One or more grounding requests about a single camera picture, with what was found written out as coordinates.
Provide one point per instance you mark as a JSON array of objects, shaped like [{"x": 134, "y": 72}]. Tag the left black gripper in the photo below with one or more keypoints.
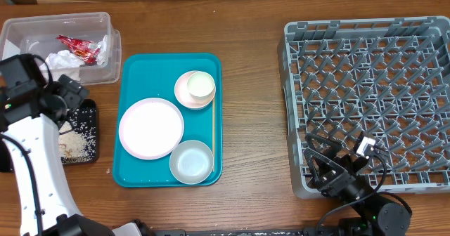
[{"x": 72, "y": 92}]

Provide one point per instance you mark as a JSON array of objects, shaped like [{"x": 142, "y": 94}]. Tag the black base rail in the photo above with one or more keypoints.
[{"x": 246, "y": 232}]

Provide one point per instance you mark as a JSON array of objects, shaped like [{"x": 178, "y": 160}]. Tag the black rectangular tray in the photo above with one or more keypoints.
[{"x": 86, "y": 137}]

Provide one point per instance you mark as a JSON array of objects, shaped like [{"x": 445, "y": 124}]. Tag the clear plastic waste bin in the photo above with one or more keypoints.
[{"x": 38, "y": 35}]

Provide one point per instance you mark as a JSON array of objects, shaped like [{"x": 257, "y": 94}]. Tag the red snack wrapper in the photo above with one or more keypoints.
[{"x": 89, "y": 51}]

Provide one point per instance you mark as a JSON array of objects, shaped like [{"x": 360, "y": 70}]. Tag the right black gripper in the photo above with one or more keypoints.
[{"x": 329, "y": 170}]

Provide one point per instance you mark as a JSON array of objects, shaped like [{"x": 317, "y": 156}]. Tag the grey dishwasher rack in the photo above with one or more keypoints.
[{"x": 388, "y": 77}]

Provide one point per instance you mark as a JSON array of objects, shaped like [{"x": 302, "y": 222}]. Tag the white napkin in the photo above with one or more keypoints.
[{"x": 64, "y": 62}]

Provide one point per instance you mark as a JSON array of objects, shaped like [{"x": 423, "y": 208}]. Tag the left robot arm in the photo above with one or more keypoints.
[{"x": 32, "y": 111}]

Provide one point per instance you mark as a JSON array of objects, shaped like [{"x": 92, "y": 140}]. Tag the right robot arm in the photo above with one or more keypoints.
[{"x": 380, "y": 213}]

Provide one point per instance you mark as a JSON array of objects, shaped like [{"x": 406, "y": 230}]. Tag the small pink saucer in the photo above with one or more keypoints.
[{"x": 183, "y": 96}]

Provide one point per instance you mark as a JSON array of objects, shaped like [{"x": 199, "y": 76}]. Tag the grey bowl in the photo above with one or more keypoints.
[{"x": 191, "y": 162}]

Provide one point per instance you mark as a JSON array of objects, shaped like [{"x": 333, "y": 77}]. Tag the spilled rice pile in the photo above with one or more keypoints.
[{"x": 75, "y": 141}]

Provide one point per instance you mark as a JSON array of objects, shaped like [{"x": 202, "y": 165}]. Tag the large pink plate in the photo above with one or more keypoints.
[{"x": 151, "y": 128}]

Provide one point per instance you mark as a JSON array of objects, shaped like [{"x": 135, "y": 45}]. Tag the wooden chopstick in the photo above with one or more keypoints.
[{"x": 213, "y": 134}]

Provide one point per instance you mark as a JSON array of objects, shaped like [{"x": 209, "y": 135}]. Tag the white cup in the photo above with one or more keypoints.
[{"x": 201, "y": 85}]

